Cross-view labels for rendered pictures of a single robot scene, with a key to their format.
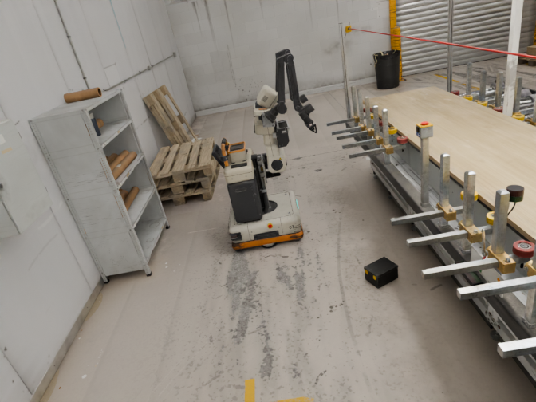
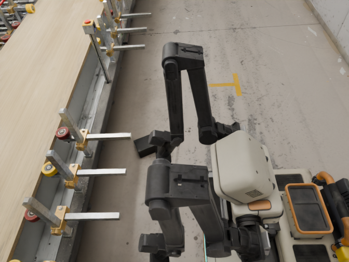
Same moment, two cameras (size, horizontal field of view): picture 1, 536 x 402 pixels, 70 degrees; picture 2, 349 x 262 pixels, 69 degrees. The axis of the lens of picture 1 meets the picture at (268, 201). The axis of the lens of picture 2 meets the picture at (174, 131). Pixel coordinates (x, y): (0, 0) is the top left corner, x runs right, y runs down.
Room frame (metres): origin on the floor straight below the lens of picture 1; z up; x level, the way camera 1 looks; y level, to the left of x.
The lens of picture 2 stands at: (3.73, -0.37, 2.07)
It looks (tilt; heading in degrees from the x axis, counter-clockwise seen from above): 51 degrees down; 183
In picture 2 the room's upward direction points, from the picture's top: 7 degrees counter-clockwise
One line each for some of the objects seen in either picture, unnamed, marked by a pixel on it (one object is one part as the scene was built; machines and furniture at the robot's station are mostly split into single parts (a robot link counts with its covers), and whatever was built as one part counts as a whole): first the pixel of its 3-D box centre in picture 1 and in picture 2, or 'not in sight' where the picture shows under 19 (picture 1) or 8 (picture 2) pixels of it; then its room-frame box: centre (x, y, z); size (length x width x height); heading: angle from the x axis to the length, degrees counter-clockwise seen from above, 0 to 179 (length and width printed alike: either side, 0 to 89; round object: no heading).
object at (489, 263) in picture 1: (474, 266); (129, 16); (1.25, -0.79, 0.84); 0.43 x 0.03 x 0.04; 87
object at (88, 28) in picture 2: (424, 131); (89, 27); (2.04, -0.95, 1.18); 0.07 x 0.07 x 0.08; 87
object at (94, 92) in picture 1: (82, 95); not in sight; (3.53, 1.38, 1.59); 0.30 x 0.08 x 0.08; 87
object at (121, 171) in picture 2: (368, 142); (88, 173); (2.99, -0.91, 0.83); 0.43 x 0.03 x 0.04; 87
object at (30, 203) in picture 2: (368, 123); (52, 220); (3.28, -1.01, 0.90); 0.04 x 0.04 x 0.48; 87
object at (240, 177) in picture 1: (246, 180); (283, 230); (3.31, 0.15, 0.59); 0.55 x 0.34 x 0.83; 177
